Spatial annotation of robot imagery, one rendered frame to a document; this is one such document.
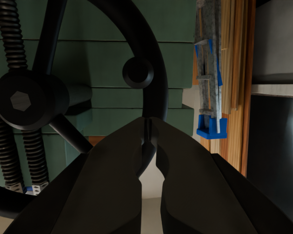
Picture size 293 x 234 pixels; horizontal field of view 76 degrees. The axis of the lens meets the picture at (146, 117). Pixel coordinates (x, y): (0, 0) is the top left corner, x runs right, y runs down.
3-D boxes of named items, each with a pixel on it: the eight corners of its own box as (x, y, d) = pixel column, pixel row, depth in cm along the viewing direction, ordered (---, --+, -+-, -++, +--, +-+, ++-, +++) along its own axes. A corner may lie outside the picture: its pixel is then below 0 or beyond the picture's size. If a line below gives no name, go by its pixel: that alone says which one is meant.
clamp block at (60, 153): (67, 133, 29) (70, 187, 31) (90, 118, 43) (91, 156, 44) (-31, 133, 29) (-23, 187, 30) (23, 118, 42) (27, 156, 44)
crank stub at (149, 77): (124, 93, 14) (116, 58, 13) (129, 90, 19) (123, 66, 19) (158, 85, 14) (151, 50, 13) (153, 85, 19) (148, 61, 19)
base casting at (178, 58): (196, 42, 37) (194, 89, 38) (162, 68, 93) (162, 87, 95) (-40, 37, 35) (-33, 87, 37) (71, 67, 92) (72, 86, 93)
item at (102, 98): (183, 88, 38) (182, 108, 39) (168, 87, 59) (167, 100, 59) (-21, 86, 37) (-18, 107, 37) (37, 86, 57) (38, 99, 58)
